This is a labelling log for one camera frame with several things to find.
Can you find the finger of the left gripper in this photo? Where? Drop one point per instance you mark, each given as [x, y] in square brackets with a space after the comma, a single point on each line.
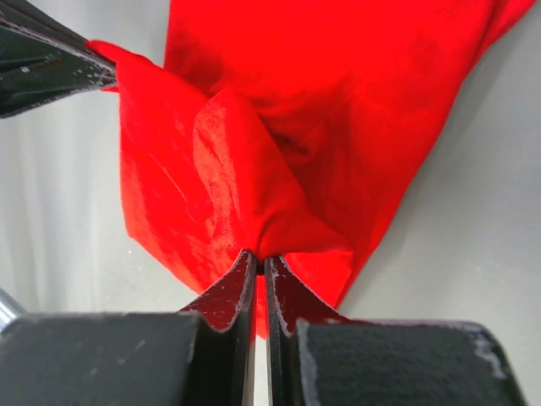
[27, 88]
[30, 37]

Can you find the red t shirt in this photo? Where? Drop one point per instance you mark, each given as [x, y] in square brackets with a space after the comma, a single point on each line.
[288, 128]

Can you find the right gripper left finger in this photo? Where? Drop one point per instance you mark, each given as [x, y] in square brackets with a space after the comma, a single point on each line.
[200, 355]

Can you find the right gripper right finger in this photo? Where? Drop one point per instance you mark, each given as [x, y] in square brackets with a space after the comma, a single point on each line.
[319, 357]

